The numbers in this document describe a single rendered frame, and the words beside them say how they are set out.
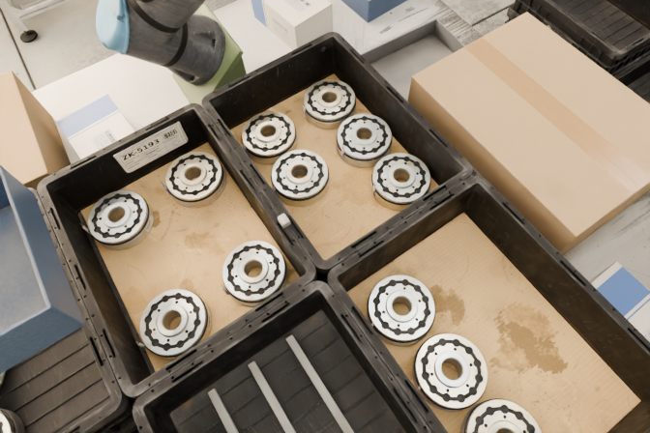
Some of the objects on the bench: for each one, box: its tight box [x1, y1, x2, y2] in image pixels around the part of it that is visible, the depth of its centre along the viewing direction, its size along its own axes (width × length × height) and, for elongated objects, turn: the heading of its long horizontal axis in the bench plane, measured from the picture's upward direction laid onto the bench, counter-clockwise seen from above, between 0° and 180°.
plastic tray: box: [361, 18, 465, 101], centre depth 112 cm, size 27×20×5 cm
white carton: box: [246, 0, 333, 50], centre depth 122 cm, size 20×12×9 cm, turn 42°
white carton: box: [589, 261, 650, 342], centre depth 79 cm, size 20×12×9 cm, turn 37°
